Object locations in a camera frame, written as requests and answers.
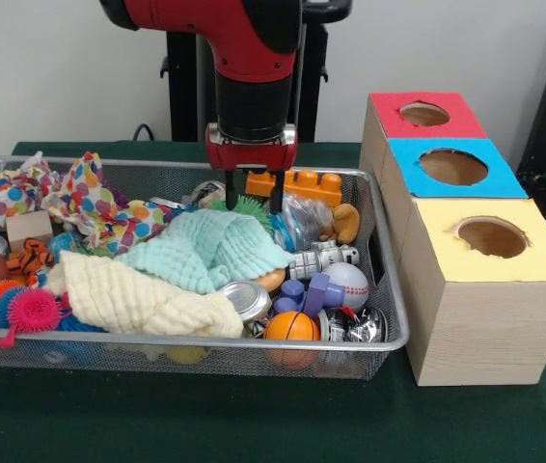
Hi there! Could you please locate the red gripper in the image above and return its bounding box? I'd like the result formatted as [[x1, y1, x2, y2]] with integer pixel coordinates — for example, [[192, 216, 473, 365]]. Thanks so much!
[[205, 122, 299, 215]]

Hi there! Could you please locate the orange rubber toy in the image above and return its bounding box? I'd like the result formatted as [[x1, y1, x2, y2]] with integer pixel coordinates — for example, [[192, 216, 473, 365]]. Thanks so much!
[[245, 169, 344, 207]]

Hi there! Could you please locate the clear mesh bin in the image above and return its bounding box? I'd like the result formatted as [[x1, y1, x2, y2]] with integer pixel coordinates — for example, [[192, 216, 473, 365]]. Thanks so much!
[[0, 154, 411, 379]]

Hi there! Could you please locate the wooden box with three holes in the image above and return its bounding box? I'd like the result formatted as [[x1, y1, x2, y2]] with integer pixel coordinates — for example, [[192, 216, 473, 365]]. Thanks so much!
[[361, 91, 546, 388]]

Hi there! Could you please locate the green spiky ball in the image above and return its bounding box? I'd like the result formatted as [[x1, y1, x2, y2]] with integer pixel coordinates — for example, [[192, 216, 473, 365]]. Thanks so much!
[[205, 196, 274, 228]]

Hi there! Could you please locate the mint green cloth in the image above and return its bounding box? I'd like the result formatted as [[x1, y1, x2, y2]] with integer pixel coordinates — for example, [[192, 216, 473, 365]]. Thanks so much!
[[117, 208, 293, 295]]

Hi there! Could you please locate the silver can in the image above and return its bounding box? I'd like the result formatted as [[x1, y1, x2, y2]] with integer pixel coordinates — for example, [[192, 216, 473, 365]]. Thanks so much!
[[219, 281, 273, 323]]

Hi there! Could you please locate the white ball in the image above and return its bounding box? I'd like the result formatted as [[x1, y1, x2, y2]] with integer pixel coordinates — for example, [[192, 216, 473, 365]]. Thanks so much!
[[321, 261, 370, 311]]

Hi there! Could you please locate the small orange basketball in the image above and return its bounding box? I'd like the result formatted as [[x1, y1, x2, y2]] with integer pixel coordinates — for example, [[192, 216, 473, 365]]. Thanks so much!
[[262, 310, 321, 368]]

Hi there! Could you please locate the polka dot cloth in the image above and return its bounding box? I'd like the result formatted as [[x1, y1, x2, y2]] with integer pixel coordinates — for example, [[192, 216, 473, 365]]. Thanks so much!
[[42, 150, 180, 255]]

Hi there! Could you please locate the cream yellow cloth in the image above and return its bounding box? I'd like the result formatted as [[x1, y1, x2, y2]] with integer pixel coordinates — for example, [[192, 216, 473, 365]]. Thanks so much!
[[45, 250, 245, 339]]

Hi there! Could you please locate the pink spiky ball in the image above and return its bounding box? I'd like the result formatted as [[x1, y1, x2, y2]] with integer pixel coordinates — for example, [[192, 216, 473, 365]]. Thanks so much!
[[0, 286, 65, 349]]

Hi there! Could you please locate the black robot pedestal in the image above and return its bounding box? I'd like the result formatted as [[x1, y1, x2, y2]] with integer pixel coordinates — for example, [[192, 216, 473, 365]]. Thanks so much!
[[162, 0, 353, 145]]

